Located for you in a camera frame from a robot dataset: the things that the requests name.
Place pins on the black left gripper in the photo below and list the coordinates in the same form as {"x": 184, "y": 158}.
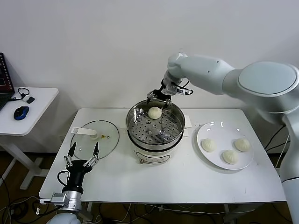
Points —
{"x": 74, "y": 175}

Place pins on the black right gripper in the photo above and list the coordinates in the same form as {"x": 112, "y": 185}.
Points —
{"x": 164, "y": 91}

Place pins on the white steamed baozi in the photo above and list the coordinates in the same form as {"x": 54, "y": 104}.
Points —
{"x": 208, "y": 145}
{"x": 242, "y": 144}
{"x": 154, "y": 113}
{"x": 230, "y": 156}

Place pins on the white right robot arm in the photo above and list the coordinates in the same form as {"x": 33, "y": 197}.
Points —
{"x": 210, "y": 70}

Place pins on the steel perforated steamer basket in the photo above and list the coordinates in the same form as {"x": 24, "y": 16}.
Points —
{"x": 180, "y": 119}

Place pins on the white electric cooker base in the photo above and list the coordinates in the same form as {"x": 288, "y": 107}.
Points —
{"x": 151, "y": 156}

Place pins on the white side table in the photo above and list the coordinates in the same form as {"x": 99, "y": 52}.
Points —
{"x": 39, "y": 112}

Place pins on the white table leg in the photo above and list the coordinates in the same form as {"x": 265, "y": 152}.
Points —
{"x": 90, "y": 210}
{"x": 227, "y": 214}

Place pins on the blue computer mouse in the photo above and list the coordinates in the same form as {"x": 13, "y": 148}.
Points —
{"x": 21, "y": 113}

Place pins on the small black device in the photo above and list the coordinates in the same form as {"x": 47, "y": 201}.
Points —
{"x": 30, "y": 100}

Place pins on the white round plate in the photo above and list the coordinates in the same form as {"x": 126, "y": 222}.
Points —
{"x": 215, "y": 158}

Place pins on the black and red laptop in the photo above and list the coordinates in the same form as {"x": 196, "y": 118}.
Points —
{"x": 4, "y": 98}

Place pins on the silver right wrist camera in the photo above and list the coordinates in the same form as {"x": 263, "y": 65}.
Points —
{"x": 183, "y": 92}

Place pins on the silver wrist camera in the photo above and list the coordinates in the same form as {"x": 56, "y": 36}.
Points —
{"x": 57, "y": 198}
{"x": 183, "y": 92}

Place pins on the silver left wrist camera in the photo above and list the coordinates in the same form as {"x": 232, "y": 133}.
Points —
{"x": 57, "y": 198}

